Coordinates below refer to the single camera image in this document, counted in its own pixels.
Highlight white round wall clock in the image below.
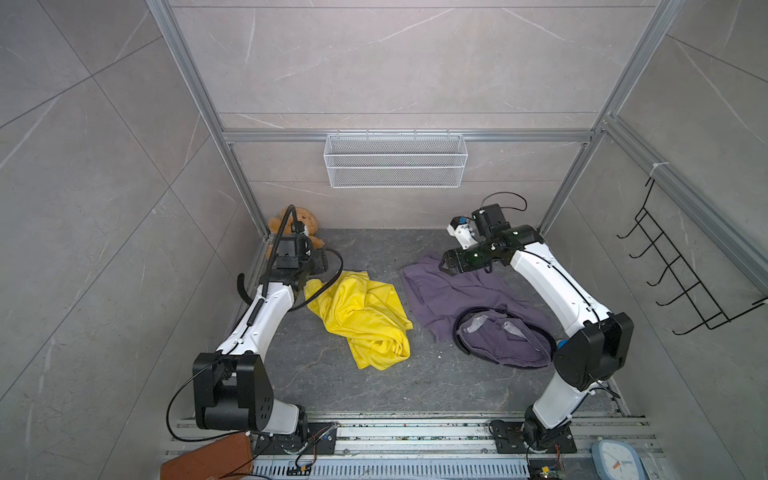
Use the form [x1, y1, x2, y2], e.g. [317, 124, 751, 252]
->
[591, 439, 647, 480]

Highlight brown flat board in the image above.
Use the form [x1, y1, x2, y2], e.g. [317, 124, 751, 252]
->
[160, 433, 253, 480]

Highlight metal base rail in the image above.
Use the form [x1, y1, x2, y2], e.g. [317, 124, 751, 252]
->
[161, 413, 661, 480]

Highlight black wire hook rack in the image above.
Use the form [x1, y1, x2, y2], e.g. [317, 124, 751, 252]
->
[616, 178, 767, 336]

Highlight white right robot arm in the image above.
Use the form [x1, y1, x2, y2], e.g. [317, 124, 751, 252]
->
[439, 204, 634, 453]

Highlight brown teddy bear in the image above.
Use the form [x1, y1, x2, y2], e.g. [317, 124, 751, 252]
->
[268, 206, 326, 250]

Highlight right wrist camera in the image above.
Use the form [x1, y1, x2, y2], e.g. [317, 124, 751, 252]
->
[447, 216, 478, 250]

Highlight white wire mesh basket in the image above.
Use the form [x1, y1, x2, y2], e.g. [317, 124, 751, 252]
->
[323, 133, 468, 189]

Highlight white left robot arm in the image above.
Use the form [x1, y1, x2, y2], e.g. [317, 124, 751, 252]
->
[192, 205, 321, 440]

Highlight purple trousers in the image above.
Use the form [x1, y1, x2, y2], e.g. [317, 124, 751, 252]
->
[401, 252, 554, 342]

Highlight yellow trousers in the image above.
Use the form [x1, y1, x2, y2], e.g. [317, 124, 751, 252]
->
[304, 271, 413, 371]

